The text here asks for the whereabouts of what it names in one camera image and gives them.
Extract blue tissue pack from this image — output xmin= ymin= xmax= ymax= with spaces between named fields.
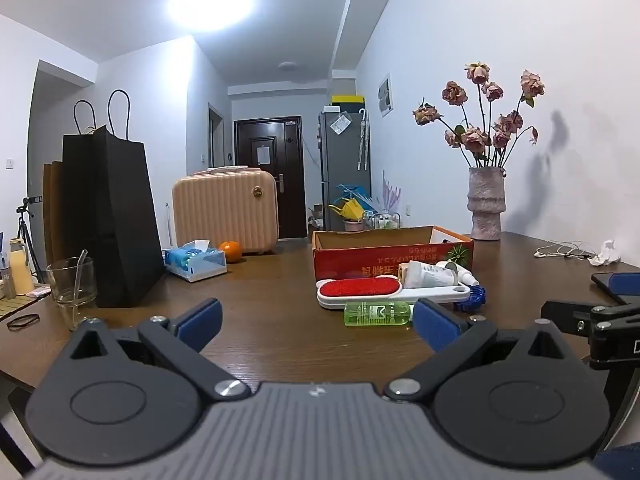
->
xmin=163 ymin=240 xmax=228 ymax=283

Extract pink ribbed suitcase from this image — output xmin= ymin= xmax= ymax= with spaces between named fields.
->
xmin=171 ymin=166 xmax=280 ymax=256

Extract clear glass straw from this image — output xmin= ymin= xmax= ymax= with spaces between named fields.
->
xmin=74 ymin=249 xmax=89 ymax=321

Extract interior door frame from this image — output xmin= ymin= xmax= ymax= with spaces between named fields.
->
xmin=207 ymin=102 xmax=223 ymax=168

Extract yellow watering can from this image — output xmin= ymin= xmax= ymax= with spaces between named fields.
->
xmin=327 ymin=199 xmax=368 ymax=222

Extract dried rose bouquet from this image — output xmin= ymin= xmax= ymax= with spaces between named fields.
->
xmin=412 ymin=61 xmax=546 ymax=168

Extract bright ceiling lamp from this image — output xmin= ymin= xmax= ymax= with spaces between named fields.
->
xmin=167 ymin=0 xmax=256 ymax=33

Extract black hair tie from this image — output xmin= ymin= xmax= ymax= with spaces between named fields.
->
xmin=7 ymin=313 xmax=41 ymax=332

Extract white spray bottle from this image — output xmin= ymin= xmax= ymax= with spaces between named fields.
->
xmin=436 ymin=260 xmax=478 ymax=286

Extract pink textured vase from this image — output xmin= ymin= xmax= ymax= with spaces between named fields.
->
xmin=467 ymin=166 xmax=507 ymax=242

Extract dark brown entrance door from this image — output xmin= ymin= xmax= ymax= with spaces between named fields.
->
xmin=234 ymin=116 xmax=307 ymax=240

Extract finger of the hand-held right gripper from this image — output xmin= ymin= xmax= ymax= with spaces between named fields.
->
xmin=540 ymin=300 xmax=640 ymax=336
xmin=591 ymin=271 xmax=640 ymax=306

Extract white folded umbrella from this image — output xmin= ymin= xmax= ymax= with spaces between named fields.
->
xmin=357 ymin=108 xmax=371 ymax=171

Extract crumpled white tissue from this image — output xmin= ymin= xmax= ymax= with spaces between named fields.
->
xmin=589 ymin=239 xmax=622 ymax=266

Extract purple wall decal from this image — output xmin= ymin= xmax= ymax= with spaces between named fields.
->
xmin=380 ymin=170 xmax=401 ymax=216

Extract white wired earphones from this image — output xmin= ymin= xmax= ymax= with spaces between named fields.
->
xmin=534 ymin=241 xmax=601 ymax=261

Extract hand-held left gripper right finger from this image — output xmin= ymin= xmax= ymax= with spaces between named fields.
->
xmin=384 ymin=298 xmax=572 ymax=404

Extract wall picture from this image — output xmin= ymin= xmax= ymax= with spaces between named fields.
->
xmin=377 ymin=74 xmax=393 ymax=118

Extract green spray bottle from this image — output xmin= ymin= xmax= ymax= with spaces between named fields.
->
xmin=344 ymin=300 xmax=416 ymax=327

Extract black paper bag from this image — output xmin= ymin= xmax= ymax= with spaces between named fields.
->
xmin=61 ymin=89 xmax=166 ymax=308

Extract black tripod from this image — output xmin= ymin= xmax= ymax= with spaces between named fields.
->
xmin=15 ymin=195 xmax=47 ymax=283

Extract small cart with bottles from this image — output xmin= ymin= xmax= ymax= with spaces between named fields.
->
xmin=367 ymin=210 xmax=401 ymax=231

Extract red and white lint brush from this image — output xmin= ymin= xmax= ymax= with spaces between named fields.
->
xmin=316 ymin=277 xmax=472 ymax=310

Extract clear glass cup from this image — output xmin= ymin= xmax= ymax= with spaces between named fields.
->
xmin=46 ymin=250 xmax=98 ymax=332

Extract white bottle with purple cap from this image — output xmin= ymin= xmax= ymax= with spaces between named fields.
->
xmin=411 ymin=261 xmax=458 ymax=289

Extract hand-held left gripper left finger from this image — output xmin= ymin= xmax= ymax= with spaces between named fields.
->
xmin=65 ymin=298 xmax=251 ymax=402

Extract red cardboard box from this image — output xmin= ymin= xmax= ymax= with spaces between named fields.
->
xmin=312 ymin=225 xmax=474 ymax=286

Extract cream thermos bottle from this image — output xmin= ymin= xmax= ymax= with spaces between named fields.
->
xmin=9 ymin=239 xmax=36 ymax=297

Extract bamboo slat tray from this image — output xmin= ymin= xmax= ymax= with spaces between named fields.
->
xmin=0 ymin=285 xmax=51 ymax=322

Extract grey refrigerator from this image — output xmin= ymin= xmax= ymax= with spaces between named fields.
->
xmin=319 ymin=109 xmax=372 ymax=231

